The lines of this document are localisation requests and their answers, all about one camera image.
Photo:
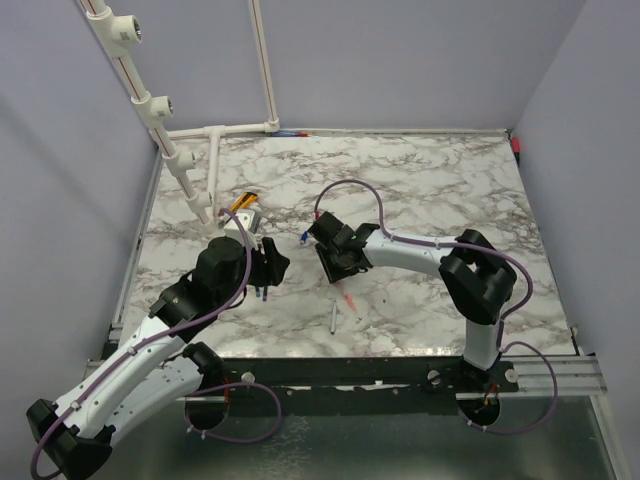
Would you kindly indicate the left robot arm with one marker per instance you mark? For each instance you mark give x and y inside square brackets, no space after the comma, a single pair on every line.
[159,363]

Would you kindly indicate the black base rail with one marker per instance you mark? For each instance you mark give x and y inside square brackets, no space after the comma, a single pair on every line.
[355,386]

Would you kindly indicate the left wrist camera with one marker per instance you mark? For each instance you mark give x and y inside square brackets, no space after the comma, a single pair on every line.
[250,221]

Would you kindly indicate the grey pen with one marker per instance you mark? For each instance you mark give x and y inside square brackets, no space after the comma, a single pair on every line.
[334,314]

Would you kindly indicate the white pvc pipe frame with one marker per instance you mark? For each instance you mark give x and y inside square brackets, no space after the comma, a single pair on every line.
[199,70]

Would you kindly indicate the red pen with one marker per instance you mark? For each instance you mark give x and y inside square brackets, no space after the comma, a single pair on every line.
[347,297]

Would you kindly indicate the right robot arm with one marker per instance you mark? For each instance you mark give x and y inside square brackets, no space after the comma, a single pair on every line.
[478,279]

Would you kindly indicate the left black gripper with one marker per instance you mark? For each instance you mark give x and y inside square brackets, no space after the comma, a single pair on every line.
[271,264]

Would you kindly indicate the red clamp at corner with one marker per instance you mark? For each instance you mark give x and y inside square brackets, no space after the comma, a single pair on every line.
[515,145]

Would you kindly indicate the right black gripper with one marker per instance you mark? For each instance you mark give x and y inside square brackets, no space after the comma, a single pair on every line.
[332,273]

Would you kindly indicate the aluminium frame rail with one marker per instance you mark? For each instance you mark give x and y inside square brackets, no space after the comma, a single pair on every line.
[575,376]

